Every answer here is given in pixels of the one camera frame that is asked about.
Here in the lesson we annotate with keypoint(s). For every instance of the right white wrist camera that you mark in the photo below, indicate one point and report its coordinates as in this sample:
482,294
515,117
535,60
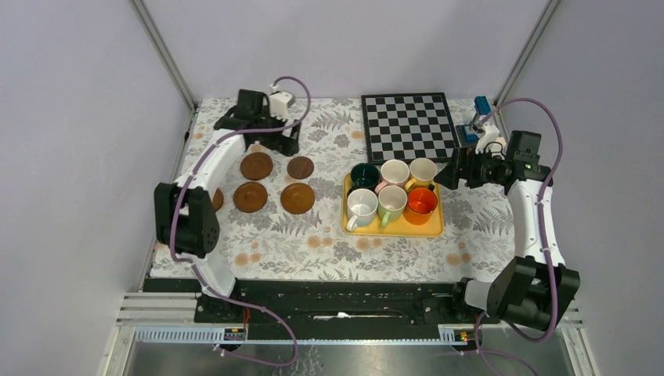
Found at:
489,139

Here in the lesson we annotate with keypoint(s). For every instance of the light brown coaster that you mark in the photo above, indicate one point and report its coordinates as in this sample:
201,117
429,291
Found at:
297,198

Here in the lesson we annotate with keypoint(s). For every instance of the blue toy block structure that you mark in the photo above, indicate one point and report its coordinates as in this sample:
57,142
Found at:
472,131

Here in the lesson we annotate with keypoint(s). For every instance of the yellow plastic tray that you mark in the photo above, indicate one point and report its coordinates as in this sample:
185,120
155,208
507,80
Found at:
434,227

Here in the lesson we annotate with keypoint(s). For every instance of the dark green mug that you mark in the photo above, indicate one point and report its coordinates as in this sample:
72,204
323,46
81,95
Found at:
364,176

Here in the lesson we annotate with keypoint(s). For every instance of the brown coaster bottom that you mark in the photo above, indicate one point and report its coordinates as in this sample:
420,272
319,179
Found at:
250,197

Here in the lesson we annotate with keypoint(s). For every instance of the yellow mug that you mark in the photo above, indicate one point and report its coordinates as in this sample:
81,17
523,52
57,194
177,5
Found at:
422,173

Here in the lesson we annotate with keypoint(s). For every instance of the pink mug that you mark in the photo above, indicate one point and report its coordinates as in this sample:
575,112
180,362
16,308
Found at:
393,173

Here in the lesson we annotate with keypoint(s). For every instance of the light green mug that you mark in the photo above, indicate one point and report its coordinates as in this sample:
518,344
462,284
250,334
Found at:
392,201

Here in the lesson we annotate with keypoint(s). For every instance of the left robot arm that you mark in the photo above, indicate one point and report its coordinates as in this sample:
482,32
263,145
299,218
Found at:
185,217

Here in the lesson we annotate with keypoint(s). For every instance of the white mug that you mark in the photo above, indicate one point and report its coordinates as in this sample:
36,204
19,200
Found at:
361,207

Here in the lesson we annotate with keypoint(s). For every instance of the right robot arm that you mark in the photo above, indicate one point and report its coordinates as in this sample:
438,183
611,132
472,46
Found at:
536,287

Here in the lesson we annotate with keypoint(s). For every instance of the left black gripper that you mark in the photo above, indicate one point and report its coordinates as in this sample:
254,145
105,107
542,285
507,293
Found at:
285,145

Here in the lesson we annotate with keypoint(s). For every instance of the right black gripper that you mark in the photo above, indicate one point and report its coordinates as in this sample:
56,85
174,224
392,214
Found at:
464,158

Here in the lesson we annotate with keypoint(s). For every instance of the black white chessboard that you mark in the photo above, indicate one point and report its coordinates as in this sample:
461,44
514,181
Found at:
406,126

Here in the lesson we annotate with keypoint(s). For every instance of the dark wood grain coaster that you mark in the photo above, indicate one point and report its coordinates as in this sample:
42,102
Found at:
300,167

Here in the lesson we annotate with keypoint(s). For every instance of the orange mug black handle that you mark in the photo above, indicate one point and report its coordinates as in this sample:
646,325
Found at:
421,203

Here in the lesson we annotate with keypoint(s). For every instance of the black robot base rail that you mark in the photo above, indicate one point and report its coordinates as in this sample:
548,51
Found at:
328,310

